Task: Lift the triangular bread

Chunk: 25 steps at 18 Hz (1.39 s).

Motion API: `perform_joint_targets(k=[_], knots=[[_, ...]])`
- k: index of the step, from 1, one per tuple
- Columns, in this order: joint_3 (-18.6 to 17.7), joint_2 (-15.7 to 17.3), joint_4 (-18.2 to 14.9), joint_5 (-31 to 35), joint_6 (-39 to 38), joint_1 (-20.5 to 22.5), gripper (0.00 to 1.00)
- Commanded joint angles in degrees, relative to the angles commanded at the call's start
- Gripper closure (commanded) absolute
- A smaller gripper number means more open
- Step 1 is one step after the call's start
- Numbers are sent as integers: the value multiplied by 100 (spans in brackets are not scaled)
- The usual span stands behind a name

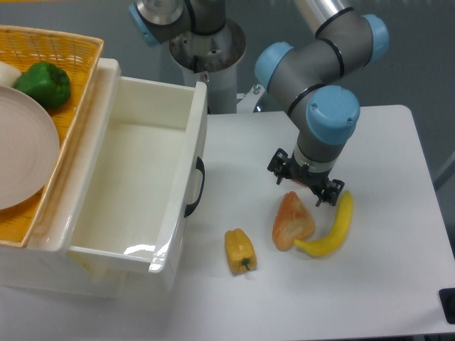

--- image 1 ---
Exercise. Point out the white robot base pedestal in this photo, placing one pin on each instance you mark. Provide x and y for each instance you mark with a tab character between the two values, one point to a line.
213	60

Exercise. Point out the orange triangle bread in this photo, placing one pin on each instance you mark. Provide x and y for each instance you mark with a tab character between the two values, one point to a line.
293	221

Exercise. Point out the beige ribbed plate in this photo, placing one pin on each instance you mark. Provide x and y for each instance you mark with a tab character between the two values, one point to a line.
29	147

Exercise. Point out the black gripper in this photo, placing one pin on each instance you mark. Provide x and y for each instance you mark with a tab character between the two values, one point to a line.
326	190

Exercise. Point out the green bell pepper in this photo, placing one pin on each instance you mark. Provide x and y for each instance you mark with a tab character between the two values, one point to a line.
46	83

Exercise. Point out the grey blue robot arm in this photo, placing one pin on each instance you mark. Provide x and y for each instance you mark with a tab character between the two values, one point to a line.
302	82

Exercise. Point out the white round object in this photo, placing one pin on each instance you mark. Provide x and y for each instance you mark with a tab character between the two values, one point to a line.
8	74

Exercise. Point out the yellow woven basket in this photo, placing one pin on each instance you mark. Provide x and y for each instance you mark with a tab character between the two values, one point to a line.
78	55

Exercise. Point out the black object at table edge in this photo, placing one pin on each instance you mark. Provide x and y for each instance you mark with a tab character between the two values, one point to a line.
447	299

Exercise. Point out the white drawer cabinet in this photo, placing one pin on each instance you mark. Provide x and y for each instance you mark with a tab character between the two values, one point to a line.
47	263

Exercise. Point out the yellow banana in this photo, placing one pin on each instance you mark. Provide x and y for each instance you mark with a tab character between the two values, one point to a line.
335	238

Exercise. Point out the yellow bell pepper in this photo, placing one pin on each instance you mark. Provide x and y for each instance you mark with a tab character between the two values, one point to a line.
240	253

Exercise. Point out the white open drawer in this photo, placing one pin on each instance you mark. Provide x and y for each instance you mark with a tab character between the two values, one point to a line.
132	217

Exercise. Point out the black drawer handle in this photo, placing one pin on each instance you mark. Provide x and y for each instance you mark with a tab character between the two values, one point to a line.
199	188

